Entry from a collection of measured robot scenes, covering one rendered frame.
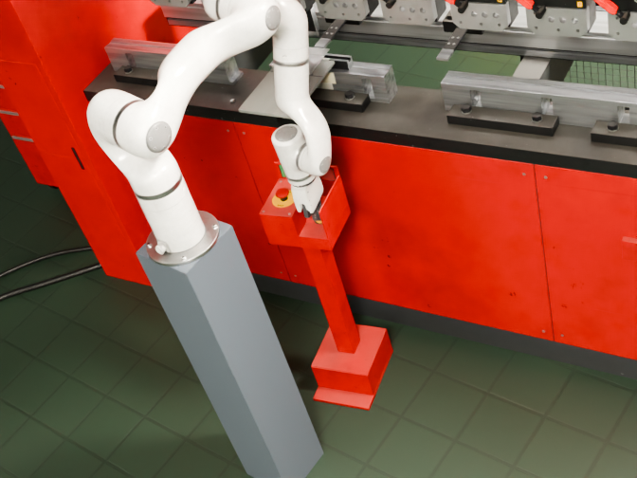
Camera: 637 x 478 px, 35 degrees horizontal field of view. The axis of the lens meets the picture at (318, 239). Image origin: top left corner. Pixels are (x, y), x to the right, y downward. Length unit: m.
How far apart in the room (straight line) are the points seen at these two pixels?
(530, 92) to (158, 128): 1.03
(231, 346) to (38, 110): 1.27
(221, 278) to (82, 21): 1.27
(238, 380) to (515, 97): 1.06
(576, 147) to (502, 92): 0.25
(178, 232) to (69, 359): 1.52
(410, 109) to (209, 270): 0.80
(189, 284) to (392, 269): 1.00
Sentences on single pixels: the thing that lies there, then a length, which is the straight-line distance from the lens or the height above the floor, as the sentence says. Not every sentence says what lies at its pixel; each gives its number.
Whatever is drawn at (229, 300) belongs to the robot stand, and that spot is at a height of 0.82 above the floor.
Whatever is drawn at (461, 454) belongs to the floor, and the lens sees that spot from 3.12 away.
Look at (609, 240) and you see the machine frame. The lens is 2.80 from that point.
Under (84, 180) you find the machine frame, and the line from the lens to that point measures 3.66.
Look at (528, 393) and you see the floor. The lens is 3.22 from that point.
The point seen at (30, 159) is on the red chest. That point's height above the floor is 0.21.
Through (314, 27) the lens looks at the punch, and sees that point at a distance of 2.91.
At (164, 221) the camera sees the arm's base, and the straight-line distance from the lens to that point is 2.38.
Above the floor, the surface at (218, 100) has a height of 0.88.
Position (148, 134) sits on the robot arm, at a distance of 2.19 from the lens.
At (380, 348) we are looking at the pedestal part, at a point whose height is 0.10.
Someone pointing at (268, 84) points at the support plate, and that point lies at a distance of 2.92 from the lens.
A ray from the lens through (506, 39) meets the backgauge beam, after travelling 2.98.
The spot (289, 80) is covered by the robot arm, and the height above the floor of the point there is 1.20.
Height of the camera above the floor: 2.57
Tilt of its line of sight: 42 degrees down
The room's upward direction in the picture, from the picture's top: 18 degrees counter-clockwise
